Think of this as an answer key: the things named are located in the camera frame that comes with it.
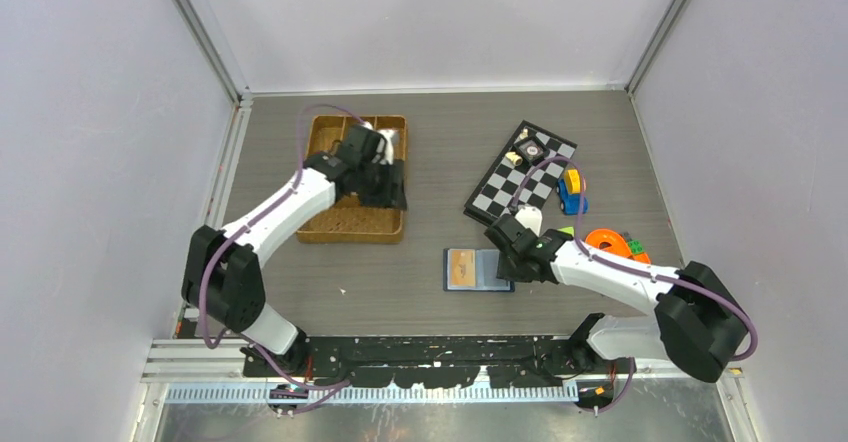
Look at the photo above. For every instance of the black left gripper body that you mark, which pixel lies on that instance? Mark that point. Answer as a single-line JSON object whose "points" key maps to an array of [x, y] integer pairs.
{"points": [[373, 176]]}

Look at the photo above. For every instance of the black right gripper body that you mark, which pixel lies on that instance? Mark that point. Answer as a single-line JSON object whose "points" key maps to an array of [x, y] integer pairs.
{"points": [[508, 269]]}

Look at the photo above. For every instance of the blue card holder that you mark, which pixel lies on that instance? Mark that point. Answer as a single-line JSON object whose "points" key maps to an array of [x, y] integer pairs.
{"points": [[486, 273]]}

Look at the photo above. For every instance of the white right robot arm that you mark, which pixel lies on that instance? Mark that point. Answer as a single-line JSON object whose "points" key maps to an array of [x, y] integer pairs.
{"points": [[686, 316]]}

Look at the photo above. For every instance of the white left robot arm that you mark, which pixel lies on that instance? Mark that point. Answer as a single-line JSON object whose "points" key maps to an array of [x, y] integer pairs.
{"points": [[223, 274]]}

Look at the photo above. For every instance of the woven bamboo cutlery tray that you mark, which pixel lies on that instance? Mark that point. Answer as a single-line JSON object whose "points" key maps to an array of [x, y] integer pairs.
{"points": [[348, 221]]}

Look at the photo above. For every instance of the green toy block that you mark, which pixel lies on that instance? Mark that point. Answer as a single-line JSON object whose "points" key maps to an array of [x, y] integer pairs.
{"points": [[566, 231]]}

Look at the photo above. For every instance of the blue yellow toy car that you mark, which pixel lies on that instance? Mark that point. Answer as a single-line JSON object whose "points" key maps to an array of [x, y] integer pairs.
{"points": [[570, 191]]}

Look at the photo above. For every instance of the black white chessboard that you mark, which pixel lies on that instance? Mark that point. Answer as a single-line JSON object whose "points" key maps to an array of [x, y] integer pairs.
{"points": [[505, 186]]}

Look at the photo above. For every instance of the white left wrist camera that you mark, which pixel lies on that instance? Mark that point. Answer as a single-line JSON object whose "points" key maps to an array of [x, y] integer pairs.
{"points": [[387, 146]]}

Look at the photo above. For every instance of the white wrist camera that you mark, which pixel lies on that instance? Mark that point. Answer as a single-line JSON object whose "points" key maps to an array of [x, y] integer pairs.
{"points": [[530, 217], [387, 146]]}

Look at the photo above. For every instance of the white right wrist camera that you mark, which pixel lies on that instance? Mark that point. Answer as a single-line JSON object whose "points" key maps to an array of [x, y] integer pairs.
{"points": [[530, 217]]}

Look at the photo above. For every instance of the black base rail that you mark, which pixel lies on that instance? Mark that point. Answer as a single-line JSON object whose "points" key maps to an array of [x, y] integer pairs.
{"points": [[433, 362]]}

